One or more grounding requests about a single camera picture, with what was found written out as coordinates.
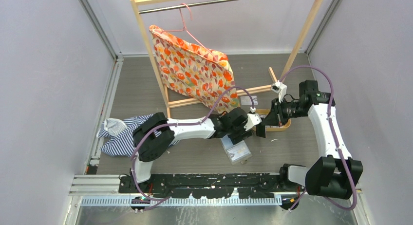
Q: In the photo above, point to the blue white striped shirt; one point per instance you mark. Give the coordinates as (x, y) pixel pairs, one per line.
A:
(120, 134)

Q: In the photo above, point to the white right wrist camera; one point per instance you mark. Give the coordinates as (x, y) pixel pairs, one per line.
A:
(279, 88)

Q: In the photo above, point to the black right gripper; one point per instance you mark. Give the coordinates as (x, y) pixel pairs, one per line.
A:
(275, 117)

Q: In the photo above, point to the wooden clothes rack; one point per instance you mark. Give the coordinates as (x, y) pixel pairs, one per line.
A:
(171, 98)

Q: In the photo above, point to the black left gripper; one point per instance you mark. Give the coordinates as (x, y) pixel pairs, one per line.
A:
(242, 135)

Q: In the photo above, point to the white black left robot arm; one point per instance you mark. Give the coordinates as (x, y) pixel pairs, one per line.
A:
(155, 135)

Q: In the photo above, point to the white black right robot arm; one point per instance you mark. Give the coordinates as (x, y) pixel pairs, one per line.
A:
(335, 174)

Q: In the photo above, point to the tan oval tray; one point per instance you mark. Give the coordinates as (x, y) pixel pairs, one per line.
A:
(264, 113)

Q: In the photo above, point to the orange floral garment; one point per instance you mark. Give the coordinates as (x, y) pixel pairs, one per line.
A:
(195, 71)

